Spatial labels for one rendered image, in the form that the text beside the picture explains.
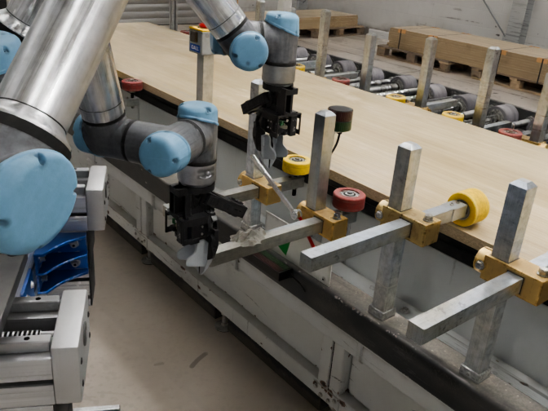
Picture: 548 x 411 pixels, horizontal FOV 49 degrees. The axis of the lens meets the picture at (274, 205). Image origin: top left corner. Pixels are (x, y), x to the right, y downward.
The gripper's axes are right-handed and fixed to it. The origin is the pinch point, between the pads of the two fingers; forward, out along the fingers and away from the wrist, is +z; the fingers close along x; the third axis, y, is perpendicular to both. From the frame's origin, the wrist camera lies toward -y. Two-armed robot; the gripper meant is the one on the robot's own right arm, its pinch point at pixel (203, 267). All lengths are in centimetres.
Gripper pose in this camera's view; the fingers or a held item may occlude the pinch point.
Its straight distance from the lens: 129.5
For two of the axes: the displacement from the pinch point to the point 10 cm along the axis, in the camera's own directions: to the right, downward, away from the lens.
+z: -0.7, 9.1, 4.1
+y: -7.8, 2.1, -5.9
